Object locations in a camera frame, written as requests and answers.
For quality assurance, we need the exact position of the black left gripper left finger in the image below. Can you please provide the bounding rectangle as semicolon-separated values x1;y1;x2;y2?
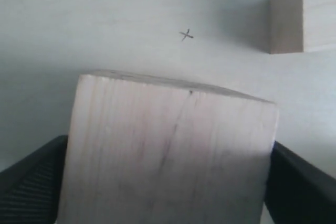
1;135;68;223

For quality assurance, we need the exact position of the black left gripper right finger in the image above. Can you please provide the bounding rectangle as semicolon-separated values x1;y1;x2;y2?
265;142;335;223

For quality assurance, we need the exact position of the medium wooden cube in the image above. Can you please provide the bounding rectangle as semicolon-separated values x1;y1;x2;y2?
269;0;335;54

